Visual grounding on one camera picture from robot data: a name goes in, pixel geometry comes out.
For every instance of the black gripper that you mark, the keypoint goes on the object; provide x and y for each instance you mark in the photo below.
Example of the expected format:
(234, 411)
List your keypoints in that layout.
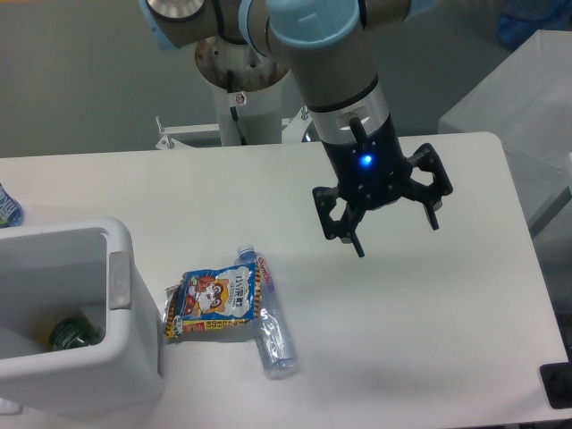
(364, 167)

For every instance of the clear plastic water bottle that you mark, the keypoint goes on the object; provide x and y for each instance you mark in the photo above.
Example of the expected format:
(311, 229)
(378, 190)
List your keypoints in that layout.
(272, 334)

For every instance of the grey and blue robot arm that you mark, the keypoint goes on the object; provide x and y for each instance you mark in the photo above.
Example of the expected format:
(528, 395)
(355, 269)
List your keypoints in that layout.
(323, 44)

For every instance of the white trash can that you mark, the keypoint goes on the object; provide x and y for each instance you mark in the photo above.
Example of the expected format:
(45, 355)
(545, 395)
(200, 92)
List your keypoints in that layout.
(54, 271)

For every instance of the grey covered box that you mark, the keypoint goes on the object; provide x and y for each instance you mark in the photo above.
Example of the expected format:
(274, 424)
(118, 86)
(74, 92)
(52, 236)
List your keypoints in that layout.
(526, 103)

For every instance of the blue snack bag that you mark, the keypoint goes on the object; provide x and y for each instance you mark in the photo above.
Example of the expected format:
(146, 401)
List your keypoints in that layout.
(212, 299)

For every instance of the blue bag in corner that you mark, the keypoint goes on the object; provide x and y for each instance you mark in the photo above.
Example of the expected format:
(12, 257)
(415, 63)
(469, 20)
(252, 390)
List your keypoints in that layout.
(519, 20)

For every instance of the black device at table edge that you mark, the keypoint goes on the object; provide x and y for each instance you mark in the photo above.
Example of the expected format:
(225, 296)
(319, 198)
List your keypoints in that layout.
(557, 384)

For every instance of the blue labelled bottle at edge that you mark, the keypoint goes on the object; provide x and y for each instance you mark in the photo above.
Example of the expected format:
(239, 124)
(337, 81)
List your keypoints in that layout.
(11, 211)

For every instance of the white pedestal base bracket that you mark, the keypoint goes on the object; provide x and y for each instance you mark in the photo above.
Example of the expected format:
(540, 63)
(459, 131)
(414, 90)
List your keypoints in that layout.
(299, 128)

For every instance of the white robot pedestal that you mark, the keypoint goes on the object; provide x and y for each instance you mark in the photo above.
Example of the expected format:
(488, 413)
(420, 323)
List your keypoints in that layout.
(247, 91)

